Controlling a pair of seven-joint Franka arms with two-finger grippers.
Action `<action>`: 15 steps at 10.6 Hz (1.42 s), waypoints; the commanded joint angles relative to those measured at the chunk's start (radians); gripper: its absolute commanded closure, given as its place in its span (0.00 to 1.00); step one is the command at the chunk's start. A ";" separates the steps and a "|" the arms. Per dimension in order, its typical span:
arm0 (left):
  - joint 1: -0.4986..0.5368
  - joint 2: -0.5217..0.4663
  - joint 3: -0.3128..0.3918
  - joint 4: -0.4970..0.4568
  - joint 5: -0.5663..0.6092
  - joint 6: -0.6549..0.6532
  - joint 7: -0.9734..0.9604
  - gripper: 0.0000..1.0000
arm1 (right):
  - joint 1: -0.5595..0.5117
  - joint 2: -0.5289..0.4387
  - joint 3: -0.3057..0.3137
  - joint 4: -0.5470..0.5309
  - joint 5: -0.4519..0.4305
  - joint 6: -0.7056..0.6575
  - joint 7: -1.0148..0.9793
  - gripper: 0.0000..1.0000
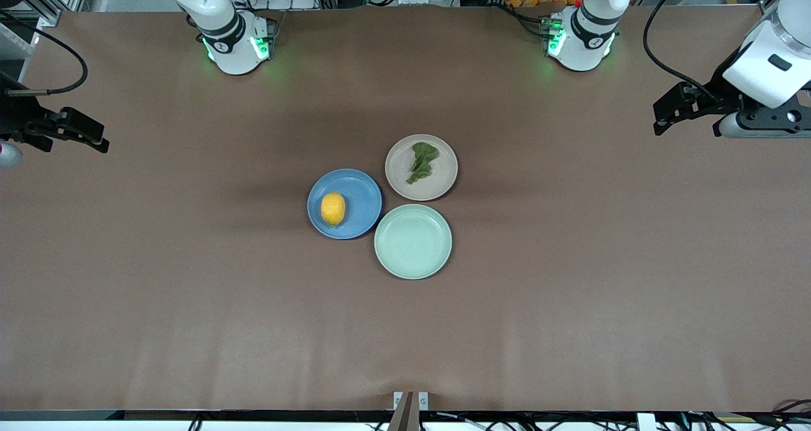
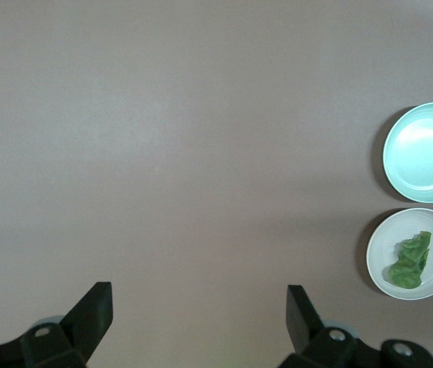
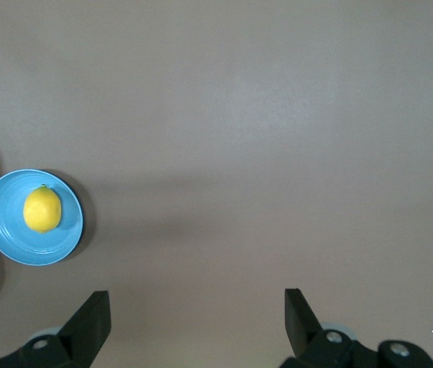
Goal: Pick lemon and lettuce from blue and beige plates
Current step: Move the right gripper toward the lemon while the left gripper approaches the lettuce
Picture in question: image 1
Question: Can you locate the yellow lemon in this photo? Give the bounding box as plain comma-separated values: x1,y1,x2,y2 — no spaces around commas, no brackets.
320,192,347,227

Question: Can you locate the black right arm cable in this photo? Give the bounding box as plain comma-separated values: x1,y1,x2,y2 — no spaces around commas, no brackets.
0,11,89,96

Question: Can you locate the metal bracket with brown strip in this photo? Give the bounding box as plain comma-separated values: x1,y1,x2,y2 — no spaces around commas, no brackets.
388,390,430,431

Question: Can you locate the light green plate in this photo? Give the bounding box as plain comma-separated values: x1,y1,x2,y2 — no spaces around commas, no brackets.
373,203,454,281

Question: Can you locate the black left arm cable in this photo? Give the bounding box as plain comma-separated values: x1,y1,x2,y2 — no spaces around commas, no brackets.
642,0,720,100

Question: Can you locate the blue plate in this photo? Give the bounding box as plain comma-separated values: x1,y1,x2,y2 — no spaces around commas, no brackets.
307,168,383,240

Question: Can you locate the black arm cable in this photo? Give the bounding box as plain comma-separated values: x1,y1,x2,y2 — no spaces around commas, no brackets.
642,0,720,100
0,11,89,96

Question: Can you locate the aluminium frame profile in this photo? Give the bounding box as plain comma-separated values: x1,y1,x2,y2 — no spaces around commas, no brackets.
11,0,64,27

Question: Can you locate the green lettuce leaf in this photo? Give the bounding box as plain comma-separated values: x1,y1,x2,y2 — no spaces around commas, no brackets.
405,141,440,185

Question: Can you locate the beige plate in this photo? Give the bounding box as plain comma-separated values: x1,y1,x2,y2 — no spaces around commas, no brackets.
385,133,459,202

